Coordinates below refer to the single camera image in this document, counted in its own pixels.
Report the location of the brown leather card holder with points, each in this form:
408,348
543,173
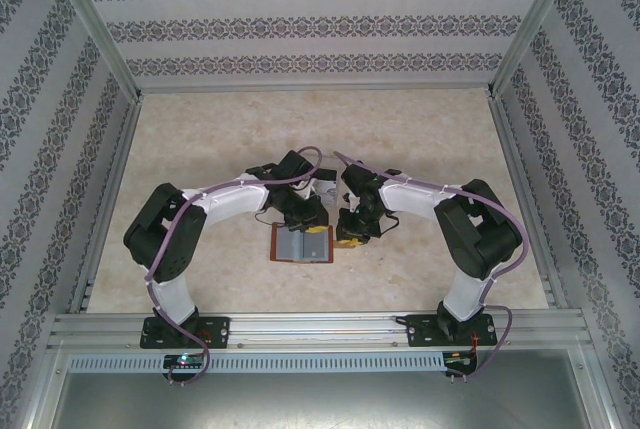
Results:
274,249

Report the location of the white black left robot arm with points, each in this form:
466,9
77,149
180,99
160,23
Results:
230,204

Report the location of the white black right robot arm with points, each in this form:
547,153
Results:
420,199

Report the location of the right controller circuit board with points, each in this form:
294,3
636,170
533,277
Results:
460,359

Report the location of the controller circuit board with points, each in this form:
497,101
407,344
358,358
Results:
185,361
460,359

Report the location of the grey metal sheet panel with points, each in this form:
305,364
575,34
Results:
320,401

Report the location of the left controller circuit board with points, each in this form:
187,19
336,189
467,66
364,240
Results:
185,361

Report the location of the aluminium mounting rail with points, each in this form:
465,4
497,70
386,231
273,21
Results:
320,331

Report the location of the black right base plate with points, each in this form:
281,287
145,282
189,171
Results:
420,331

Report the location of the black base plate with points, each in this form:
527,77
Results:
217,331
420,331

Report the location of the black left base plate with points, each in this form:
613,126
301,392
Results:
217,331

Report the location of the aluminium table side rail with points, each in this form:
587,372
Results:
527,199
107,199

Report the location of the aluminium frame post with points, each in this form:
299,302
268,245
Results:
535,24
95,29

